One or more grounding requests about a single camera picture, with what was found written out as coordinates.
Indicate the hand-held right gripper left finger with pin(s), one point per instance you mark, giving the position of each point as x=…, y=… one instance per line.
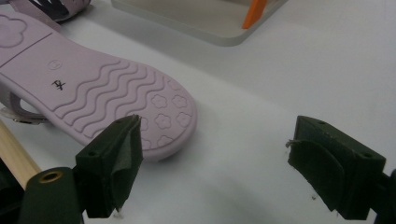
x=106, y=174

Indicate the wooden stick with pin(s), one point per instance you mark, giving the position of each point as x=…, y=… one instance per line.
x=15, y=155

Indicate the lilac sandal with wavy sole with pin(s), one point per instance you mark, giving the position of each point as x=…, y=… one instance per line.
x=93, y=84

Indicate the orange plastic piece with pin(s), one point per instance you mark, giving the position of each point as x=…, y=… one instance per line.
x=253, y=14

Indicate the lilac sandal with dark insole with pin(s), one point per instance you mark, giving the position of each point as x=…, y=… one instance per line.
x=51, y=9

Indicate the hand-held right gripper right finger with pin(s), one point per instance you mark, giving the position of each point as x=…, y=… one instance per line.
x=339, y=168

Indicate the clear acrylic tray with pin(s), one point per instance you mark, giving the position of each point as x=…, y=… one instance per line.
x=199, y=18

